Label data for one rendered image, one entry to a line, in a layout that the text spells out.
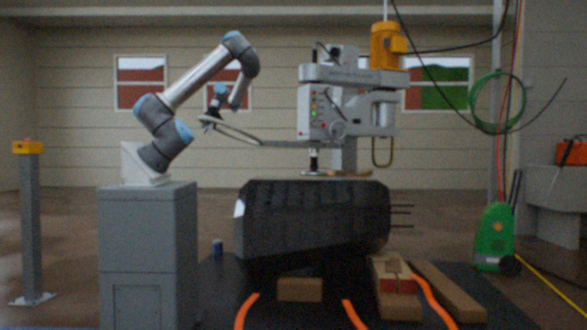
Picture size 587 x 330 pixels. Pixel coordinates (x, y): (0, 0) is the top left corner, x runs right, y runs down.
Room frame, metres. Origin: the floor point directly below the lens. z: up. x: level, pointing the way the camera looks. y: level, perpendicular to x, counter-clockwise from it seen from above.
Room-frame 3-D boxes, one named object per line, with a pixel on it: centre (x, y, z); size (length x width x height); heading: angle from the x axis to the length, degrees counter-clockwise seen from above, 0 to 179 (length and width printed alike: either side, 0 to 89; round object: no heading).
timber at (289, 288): (2.42, -0.05, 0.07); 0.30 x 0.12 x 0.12; 86
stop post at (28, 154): (2.39, 1.77, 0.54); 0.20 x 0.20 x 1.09; 83
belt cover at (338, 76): (2.94, -0.48, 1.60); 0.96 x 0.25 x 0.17; 114
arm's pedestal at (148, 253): (1.96, 0.78, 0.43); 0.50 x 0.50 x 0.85; 89
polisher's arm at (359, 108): (2.94, -0.53, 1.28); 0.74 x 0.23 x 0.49; 114
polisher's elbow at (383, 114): (3.06, -0.76, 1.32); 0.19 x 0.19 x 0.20
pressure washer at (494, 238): (3.07, -1.76, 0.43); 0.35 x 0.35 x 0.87; 68
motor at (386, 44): (3.05, -0.77, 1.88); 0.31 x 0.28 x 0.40; 24
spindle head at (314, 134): (2.83, -0.23, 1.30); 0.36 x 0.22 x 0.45; 114
